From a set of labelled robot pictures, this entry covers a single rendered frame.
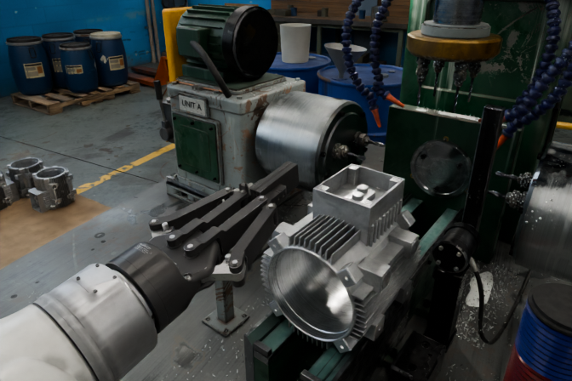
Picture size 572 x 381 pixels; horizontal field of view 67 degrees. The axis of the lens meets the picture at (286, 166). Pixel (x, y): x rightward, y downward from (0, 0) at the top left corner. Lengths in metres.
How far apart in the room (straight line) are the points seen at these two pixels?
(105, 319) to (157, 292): 0.05
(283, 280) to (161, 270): 0.38
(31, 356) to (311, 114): 0.81
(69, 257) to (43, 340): 0.88
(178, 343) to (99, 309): 0.57
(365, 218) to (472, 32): 0.44
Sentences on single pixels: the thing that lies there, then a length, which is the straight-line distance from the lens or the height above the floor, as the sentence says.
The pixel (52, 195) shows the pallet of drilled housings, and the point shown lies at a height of 0.24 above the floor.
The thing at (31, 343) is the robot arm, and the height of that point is 1.23.
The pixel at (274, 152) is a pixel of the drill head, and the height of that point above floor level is 1.05.
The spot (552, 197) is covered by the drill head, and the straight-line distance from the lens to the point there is 0.85.
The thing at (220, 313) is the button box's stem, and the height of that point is 0.83.
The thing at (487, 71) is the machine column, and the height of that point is 1.23.
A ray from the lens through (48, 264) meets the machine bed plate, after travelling 1.23.
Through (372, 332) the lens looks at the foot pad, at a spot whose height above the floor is 0.97.
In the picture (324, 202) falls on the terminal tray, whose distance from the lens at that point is 0.68.
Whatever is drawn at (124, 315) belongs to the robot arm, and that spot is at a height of 1.22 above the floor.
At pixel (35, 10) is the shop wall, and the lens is 6.65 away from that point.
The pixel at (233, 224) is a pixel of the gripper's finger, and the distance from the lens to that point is 0.44.
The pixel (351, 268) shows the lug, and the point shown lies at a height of 1.09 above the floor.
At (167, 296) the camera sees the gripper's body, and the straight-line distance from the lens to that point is 0.39.
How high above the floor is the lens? 1.46
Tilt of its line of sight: 25 degrees down
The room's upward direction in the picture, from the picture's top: straight up
